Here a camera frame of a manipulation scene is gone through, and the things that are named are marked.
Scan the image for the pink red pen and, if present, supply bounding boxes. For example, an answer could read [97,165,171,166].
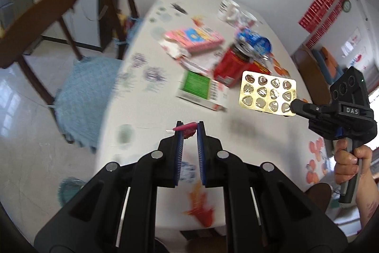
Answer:
[166,122,198,139]

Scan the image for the gold blister pack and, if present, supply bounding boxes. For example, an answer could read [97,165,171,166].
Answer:
[239,71,297,117]

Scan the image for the trash bin with teal bag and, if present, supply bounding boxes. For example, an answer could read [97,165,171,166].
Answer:
[57,177,86,207]

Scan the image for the person's right hand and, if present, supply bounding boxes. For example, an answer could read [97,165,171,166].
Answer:
[334,139,373,184]

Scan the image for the green white medicine box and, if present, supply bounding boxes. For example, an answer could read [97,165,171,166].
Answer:
[177,71,229,111]

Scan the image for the right wooden chair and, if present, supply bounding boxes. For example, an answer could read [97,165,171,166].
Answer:
[292,46,331,105]

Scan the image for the sofa with orange cushions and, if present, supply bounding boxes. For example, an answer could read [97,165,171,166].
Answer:
[311,47,343,85]

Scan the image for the standing red drink can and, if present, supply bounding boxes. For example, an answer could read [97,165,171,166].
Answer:
[213,41,253,87]

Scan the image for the torn white paper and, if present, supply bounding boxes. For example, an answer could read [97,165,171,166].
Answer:
[179,49,224,76]

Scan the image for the lying red drink can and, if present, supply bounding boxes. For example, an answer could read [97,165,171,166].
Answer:
[250,60,271,75]

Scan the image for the pink cardboard box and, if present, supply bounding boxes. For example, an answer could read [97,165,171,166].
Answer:
[159,27,224,59]

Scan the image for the blue quilted seat cushion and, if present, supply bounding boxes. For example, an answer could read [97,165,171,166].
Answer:
[53,56,122,152]

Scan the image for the blue snack cup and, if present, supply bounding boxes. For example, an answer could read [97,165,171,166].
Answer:
[236,28,272,56]

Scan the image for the white floral mug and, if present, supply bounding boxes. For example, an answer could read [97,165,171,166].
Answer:
[235,10,257,29]

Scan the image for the white mug black print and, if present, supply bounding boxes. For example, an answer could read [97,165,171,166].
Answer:
[218,0,240,22]

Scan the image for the near wooden chair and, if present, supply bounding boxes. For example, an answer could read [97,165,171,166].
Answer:
[0,0,83,106]

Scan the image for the green wall clock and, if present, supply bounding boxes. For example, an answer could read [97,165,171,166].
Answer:
[342,0,351,13]

